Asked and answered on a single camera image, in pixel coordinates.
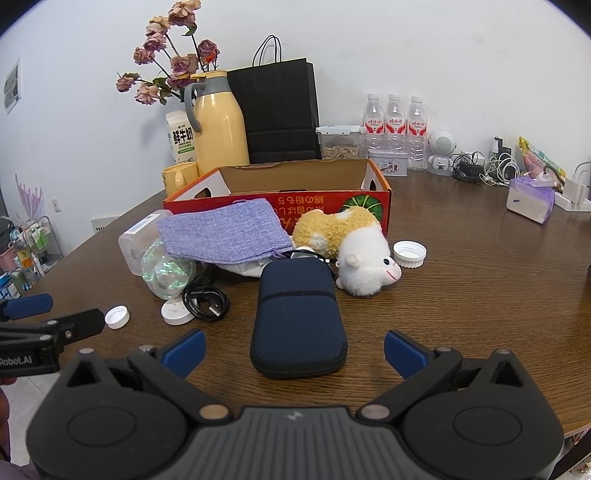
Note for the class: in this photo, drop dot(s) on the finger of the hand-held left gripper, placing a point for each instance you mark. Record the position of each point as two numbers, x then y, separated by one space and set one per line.
81 325
27 306

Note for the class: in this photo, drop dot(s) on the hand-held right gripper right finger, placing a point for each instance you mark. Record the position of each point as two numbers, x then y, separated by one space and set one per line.
404 353

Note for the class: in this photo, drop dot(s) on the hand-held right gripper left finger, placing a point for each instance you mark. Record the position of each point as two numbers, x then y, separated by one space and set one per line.
187 351

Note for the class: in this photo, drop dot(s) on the small white cap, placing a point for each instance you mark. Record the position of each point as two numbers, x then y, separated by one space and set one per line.
116 317

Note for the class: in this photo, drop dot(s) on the white round puck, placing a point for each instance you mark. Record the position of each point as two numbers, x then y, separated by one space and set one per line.
175 313

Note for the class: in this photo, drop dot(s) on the large white bottle cap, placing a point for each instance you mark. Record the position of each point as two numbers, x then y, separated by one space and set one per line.
410 253

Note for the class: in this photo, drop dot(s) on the clear plastic box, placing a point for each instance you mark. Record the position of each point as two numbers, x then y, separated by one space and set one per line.
134 240

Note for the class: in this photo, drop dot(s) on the white and tan plush sheep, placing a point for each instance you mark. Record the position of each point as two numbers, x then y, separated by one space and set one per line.
364 258

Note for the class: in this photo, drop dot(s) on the navy zip pouch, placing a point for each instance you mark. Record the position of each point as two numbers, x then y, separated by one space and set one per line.
298 318

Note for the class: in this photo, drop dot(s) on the purple woven pouch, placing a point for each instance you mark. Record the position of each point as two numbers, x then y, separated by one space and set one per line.
217 230

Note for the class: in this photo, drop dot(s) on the red cardboard box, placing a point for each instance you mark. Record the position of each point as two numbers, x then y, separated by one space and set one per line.
332 203

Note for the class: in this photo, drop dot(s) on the metal storage rack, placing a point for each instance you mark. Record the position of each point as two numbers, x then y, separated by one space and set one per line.
32 249

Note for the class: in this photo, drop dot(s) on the purple coral ornament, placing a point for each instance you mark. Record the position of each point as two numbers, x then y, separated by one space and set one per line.
28 198

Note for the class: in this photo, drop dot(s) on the yellow mug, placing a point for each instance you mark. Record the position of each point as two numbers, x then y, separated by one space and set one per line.
178 177

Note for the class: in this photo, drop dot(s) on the lavender tin box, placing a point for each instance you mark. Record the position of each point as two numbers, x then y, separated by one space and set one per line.
388 164

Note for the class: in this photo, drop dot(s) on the purple tissue pack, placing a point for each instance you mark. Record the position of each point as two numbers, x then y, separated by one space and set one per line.
528 201

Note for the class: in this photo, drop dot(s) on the white robot speaker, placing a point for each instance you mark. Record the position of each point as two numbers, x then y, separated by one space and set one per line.
441 147

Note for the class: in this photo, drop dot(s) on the white milk carton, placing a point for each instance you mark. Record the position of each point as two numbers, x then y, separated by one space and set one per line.
180 138

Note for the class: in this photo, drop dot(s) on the clear food container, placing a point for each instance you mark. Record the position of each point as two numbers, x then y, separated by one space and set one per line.
341 150

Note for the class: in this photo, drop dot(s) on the clear water bottle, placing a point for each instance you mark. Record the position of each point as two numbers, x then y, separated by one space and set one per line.
417 134
374 122
395 122

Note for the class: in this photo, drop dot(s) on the yellow thermos jug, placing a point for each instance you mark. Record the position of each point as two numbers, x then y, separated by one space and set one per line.
219 129

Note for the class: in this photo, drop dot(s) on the colourful snack packet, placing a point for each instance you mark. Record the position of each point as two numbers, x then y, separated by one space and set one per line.
538 159

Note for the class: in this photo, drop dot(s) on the black paper bag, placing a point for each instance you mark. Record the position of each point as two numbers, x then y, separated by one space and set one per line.
277 106

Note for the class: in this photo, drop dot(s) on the dried pink roses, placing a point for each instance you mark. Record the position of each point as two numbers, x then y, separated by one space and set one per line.
184 64

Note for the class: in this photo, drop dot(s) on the white wall vent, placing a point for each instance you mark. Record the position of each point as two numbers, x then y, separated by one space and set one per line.
105 224

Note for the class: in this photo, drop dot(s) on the white wall socket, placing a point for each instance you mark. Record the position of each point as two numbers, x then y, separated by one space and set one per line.
57 205

